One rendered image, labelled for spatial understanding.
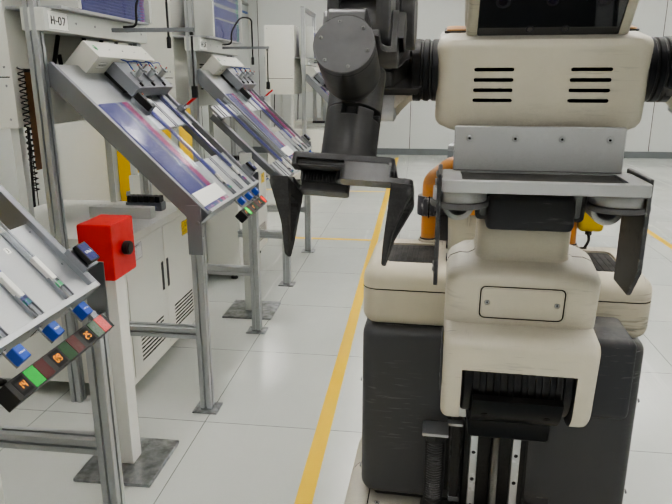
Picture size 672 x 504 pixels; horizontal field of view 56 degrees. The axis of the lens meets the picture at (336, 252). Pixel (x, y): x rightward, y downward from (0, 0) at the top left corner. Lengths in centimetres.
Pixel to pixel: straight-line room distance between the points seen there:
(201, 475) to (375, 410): 86
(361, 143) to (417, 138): 951
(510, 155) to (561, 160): 7
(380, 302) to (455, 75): 52
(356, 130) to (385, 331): 69
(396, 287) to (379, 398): 24
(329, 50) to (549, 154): 40
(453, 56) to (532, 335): 41
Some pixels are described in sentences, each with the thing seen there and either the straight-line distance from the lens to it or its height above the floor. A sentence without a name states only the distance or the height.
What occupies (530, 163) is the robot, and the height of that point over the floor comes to 105.
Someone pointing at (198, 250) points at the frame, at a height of 61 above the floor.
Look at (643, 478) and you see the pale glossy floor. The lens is 221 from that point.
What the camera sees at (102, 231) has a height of 76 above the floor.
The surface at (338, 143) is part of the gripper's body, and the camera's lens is 63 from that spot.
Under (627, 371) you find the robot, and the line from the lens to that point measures 115.
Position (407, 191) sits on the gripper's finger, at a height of 106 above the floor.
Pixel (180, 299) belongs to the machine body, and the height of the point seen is 23.
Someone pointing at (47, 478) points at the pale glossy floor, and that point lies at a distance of 219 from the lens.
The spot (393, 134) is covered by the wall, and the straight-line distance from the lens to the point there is 1014.
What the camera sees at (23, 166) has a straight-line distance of 244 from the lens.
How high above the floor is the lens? 116
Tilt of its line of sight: 15 degrees down
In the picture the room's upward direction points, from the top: straight up
